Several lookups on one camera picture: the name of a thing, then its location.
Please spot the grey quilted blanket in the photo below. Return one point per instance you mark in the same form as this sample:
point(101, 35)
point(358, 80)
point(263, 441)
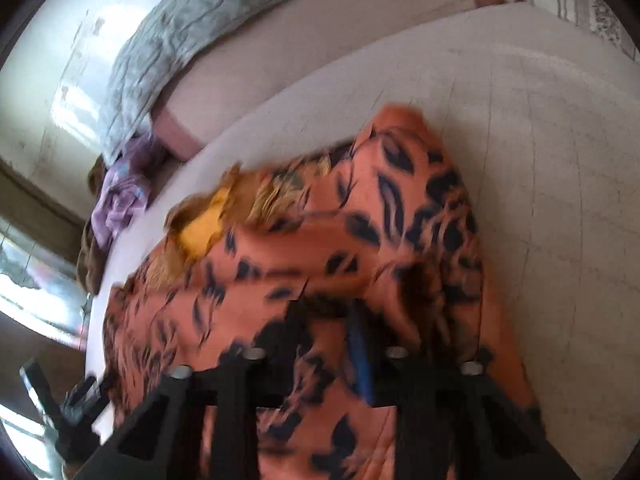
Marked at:
point(190, 35)

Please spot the pink bolster cushion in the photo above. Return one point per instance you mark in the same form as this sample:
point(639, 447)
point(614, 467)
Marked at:
point(300, 50)

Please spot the orange black floral garment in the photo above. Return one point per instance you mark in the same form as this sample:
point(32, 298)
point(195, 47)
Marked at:
point(325, 240)

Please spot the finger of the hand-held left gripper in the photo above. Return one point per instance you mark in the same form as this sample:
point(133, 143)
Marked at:
point(42, 392)

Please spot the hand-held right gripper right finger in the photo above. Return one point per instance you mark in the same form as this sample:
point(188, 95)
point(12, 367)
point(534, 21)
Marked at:
point(362, 360)

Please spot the purple garment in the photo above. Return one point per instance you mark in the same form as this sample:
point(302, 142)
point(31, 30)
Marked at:
point(120, 200)

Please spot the brown cloth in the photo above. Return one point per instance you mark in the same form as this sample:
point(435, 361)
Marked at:
point(90, 270)

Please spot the pink quilted bed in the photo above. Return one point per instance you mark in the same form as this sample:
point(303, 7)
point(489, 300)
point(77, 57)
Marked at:
point(540, 160)

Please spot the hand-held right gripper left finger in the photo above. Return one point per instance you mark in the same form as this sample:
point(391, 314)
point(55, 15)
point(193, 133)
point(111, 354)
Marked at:
point(235, 410)

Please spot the window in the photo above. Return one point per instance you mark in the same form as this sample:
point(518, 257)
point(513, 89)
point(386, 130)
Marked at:
point(35, 285)

